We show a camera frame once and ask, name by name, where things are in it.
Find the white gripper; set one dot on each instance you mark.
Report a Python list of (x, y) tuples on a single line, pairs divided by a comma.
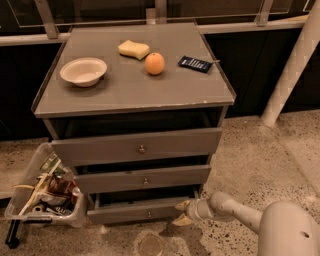
[(194, 211)]

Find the grey bottom drawer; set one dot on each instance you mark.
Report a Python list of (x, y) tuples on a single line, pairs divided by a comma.
[(146, 210)]

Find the grey drawer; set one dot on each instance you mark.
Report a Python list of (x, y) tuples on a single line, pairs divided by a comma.
[(146, 210), (137, 147), (142, 179)]

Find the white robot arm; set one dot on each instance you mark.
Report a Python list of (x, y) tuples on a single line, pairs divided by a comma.
[(283, 228)]

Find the grey middle drawer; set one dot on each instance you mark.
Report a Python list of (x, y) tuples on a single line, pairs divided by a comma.
[(142, 179)]

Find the grey wooden drawer cabinet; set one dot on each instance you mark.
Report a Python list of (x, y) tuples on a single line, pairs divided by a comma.
[(129, 100)]

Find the grey top drawer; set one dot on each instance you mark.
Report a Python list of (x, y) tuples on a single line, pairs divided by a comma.
[(137, 147)]

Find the brown snack bag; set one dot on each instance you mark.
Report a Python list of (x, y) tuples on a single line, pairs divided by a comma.
[(59, 186)]

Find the clear plastic storage bin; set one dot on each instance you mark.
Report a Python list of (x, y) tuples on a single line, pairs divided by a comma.
[(32, 203)]

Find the orange fruit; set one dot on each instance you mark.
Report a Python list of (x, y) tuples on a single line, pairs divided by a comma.
[(154, 63)]

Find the white paper bowl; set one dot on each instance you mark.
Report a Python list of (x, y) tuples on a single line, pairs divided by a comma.
[(83, 72)]

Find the yellow sponge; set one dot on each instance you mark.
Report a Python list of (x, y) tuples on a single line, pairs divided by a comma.
[(134, 49)]

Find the metal railing with glass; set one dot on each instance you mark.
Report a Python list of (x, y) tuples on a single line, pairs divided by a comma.
[(27, 22)]

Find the black tool handle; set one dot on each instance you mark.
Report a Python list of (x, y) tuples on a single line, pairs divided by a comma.
[(12, 240)]

